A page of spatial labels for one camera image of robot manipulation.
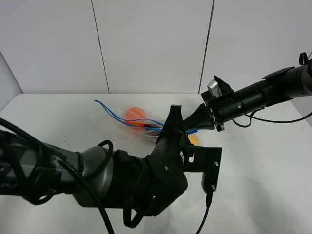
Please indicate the yellow pear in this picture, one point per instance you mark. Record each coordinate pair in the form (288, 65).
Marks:
(193, 138)

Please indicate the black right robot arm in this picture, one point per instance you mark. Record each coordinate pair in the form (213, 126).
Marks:
(280, 86)

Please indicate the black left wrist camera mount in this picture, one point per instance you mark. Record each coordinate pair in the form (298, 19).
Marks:
(206, 160)

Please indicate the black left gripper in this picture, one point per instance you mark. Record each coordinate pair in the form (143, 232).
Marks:
(167, 164)

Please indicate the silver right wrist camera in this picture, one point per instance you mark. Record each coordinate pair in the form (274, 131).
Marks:
(214, 88)

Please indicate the clear zip bag blue seal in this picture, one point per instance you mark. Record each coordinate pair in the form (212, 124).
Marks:
(117, 114)

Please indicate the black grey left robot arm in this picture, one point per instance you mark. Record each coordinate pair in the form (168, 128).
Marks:
(100, 176)

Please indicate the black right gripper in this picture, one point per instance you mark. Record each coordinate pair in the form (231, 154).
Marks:
(221, 109)

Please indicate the dark purple eggplant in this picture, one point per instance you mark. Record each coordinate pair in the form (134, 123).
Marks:
(152, 132)

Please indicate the orange fruit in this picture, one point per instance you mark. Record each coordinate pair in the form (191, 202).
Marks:
(135, 116)

